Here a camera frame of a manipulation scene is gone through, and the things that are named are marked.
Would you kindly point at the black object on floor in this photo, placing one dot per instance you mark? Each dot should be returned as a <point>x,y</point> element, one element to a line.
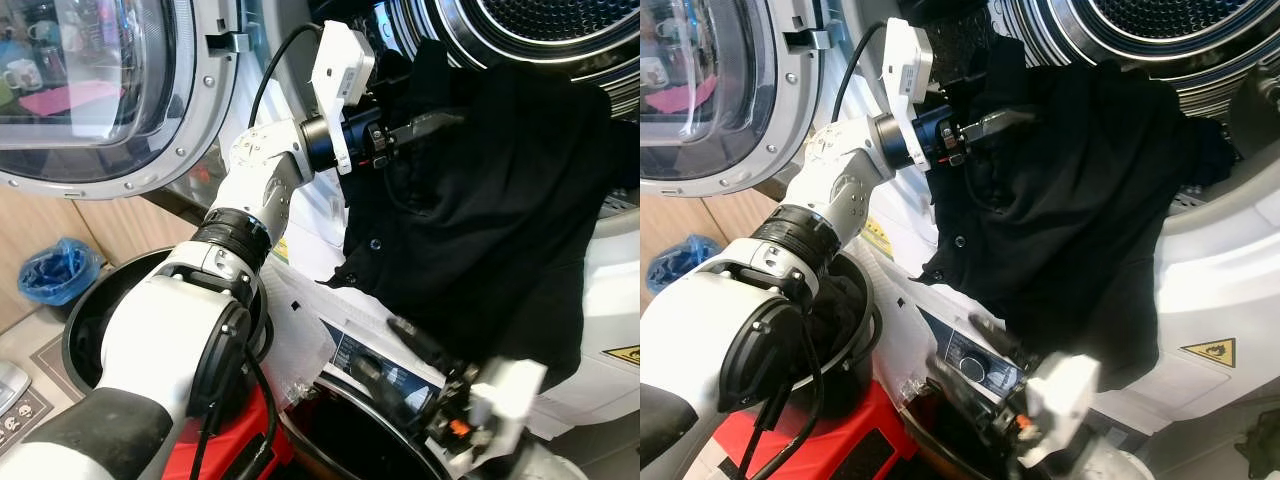
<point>1260,445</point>

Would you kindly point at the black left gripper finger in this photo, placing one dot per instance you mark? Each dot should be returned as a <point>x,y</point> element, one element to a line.
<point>1000,122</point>
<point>425,125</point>

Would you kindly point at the white laundry machine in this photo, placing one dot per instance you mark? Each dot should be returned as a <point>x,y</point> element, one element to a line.
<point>620,290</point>
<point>1220,260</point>

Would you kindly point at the red plastic stool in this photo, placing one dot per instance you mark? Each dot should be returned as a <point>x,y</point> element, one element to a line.
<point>250,430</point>
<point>870,440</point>

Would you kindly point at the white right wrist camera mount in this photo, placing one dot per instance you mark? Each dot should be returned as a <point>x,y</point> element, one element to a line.
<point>1065,400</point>
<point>510,395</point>

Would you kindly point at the black clothes pile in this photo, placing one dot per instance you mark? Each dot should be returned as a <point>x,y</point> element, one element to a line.
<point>835,310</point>

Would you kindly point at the grey patterned floor mat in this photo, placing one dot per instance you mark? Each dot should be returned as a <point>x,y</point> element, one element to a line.
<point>25,420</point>

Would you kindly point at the small yellow label sticker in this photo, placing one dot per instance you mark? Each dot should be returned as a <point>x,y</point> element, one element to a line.
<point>878,240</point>
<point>280,250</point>

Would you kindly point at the black bucket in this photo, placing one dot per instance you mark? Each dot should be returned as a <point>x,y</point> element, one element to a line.
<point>90,330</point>
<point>845,385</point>

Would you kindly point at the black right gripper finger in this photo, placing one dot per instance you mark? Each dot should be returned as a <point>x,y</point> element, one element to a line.
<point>995,340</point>
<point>425,348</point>

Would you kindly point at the round glass machine door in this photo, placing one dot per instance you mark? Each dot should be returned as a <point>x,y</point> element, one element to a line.
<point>80,60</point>
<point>700,60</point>

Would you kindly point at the blue plastic bag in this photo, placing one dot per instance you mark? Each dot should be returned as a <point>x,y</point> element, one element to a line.
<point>680,265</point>
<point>60,272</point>

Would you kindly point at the silver door latch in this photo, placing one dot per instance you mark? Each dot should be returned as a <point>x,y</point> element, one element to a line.
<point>808,40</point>
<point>228,43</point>

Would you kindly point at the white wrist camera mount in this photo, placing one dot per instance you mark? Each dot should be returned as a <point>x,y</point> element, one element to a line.
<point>510,395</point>
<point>1065,400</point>
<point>340,65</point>
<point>908,60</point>

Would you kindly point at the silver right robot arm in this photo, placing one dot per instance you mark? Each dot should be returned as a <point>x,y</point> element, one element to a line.
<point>560,465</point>
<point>1115,468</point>

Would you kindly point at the black shirt garment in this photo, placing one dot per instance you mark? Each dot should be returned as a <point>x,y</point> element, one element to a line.
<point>500,220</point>
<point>1080,220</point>

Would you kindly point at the dark drum paddle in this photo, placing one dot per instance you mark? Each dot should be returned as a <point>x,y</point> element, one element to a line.
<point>1260,115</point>

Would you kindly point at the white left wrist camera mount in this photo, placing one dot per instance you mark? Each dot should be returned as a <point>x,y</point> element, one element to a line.
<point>340,65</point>
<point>908,60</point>

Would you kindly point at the perforated steel drum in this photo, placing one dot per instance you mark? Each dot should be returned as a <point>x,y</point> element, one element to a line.
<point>540,25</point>
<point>1150,20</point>

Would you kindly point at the yellow triangle warning sticker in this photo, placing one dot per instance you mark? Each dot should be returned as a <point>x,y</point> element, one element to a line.
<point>625,355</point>
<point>1212,354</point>

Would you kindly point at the washing machine with display panel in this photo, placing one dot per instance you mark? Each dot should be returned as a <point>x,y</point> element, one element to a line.
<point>350,360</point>
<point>965,365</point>

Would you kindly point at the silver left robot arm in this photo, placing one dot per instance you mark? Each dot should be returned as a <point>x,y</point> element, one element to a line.
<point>720,340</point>
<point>170,340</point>

